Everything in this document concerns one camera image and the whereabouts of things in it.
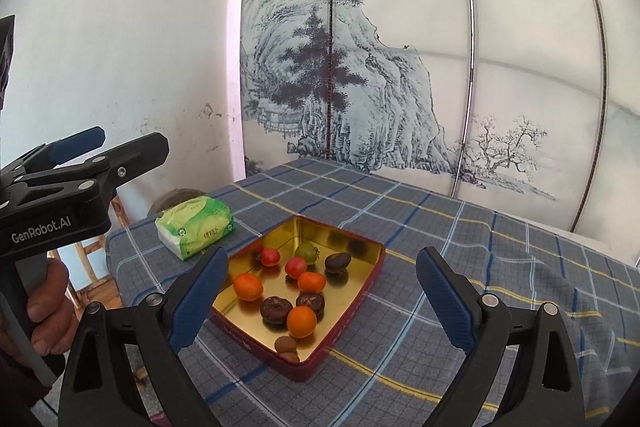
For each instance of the landscape painted folding screen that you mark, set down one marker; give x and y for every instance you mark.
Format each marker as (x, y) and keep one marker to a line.
(528, 107)

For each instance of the green round fruit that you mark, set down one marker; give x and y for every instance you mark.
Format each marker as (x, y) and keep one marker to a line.
(308, 252)

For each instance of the green tissue pack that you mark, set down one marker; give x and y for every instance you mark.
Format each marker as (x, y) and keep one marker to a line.
(192, 226)

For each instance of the wooden chair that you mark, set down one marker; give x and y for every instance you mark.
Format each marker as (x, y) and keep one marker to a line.
(93, 282)

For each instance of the left hand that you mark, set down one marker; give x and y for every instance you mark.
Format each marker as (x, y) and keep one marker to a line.
(52, 312)

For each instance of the orange mandarin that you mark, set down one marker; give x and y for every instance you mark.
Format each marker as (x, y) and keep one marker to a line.
(248, 287)
(311, 282)

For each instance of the small red cherry tomato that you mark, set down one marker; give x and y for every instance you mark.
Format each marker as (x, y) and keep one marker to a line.
(269, 257)

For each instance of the large dark mangosteen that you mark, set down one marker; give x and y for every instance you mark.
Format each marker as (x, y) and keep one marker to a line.
(274, 310)

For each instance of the small dark mangosteen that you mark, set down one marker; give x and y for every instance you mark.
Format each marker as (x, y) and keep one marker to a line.
(313, 301)

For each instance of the gold rectangular tin tray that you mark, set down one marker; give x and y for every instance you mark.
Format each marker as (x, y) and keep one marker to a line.
(343, 292)

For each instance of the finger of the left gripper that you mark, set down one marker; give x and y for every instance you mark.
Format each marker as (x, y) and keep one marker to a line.
(51, 155)
(92, 177)

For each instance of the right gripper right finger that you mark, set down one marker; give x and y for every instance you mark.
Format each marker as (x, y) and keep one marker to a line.
(544, 387)

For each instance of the dark purple passion fruit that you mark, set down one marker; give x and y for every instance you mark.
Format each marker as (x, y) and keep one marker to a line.
(337, 263)

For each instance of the brown longan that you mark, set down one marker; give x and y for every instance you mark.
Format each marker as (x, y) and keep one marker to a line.
(291, 357)
(285, 344)

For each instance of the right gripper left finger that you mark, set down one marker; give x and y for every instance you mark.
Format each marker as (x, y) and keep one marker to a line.
(98, 387)

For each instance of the small orange kumquat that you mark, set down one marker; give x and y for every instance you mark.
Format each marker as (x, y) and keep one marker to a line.
(301, 322)

